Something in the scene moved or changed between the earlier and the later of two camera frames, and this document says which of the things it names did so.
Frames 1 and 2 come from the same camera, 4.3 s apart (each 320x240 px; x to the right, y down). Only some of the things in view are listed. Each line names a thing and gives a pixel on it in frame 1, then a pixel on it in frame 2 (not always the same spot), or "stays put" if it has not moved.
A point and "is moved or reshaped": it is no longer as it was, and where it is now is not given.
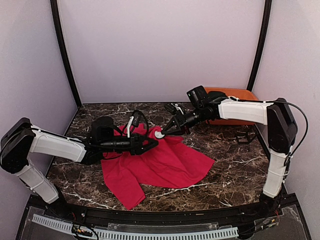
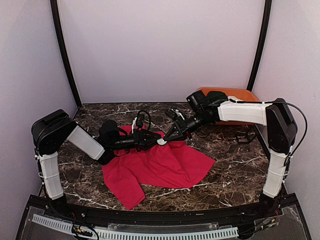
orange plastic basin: x=237 y=93 stays put
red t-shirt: x=172 y=163 stays put
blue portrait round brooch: x=158 y=134 is moved or reshaped
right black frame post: x=268 y=8 stays put
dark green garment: x=212 y=94 stays put
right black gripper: x=183 y=124 to x=184 y=131
